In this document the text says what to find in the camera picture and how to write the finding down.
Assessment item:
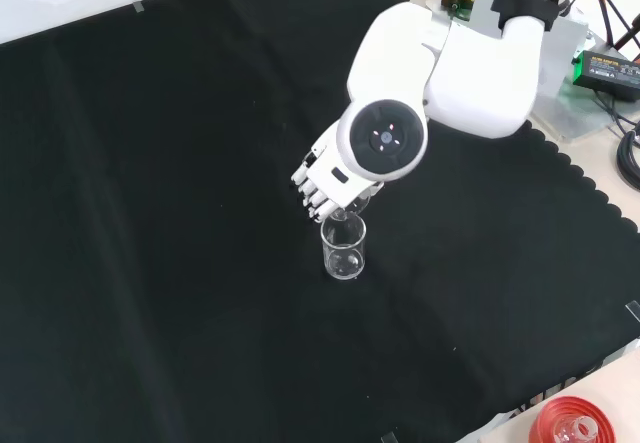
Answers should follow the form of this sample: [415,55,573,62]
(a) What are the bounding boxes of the small clear glass beaker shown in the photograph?
[332,194,374,224]

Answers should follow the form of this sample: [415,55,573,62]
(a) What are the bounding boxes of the black bench cloth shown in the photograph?
[0,0,640,443]

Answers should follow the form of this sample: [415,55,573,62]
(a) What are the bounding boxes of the clear glass flask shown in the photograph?
[552,415,599,443]

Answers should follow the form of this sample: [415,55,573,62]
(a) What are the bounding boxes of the black cable bundle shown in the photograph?
[616,130,640,190]

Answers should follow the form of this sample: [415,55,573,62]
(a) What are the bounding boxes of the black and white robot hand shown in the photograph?
[291,123,386,225]

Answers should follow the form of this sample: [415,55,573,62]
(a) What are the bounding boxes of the large clear glass beaker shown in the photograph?
[320,215,368,282]

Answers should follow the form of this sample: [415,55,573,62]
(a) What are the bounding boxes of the metal base plate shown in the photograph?
[424,0,626,140]

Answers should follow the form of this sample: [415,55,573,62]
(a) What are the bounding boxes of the black power supply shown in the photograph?
[571,49,640,105]

